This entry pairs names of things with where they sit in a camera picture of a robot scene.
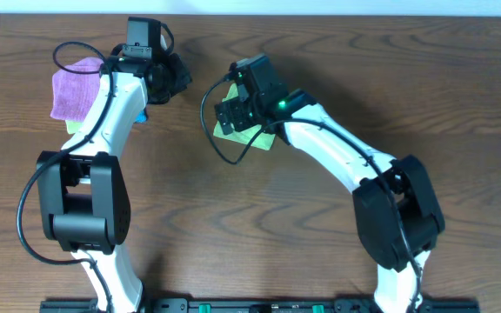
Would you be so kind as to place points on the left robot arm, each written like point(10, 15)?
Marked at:
point(84, 202)

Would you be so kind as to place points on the light green cloth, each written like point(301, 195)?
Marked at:
point(264, 141)

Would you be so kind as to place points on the folded purple cloth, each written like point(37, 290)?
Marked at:
point(74, 94)

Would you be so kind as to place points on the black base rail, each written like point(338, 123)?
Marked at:
point(342, 305)

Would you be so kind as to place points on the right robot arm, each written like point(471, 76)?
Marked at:
point(397, 213)

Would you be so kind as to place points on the folded blue cloth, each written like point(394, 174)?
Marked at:
point(142, 117)

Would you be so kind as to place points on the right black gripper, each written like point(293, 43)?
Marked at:
point(233, 109)

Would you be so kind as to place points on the folded pale green cloth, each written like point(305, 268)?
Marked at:
point(72, 126)

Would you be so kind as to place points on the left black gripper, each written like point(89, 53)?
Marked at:
point(180, 71)

